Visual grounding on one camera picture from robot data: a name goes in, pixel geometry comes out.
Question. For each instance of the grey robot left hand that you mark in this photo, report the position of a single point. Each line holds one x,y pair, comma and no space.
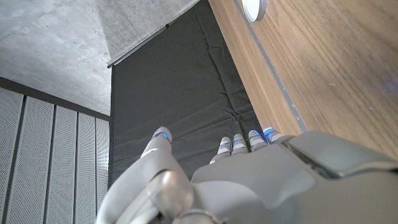
264,186

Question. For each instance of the white round jar lid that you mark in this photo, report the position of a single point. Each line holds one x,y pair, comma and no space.
253,9

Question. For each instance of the black backdrop curtain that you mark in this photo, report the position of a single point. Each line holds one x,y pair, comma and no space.
171,93

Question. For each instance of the black backdrop stand pole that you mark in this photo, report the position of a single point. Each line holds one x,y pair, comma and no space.
140,45

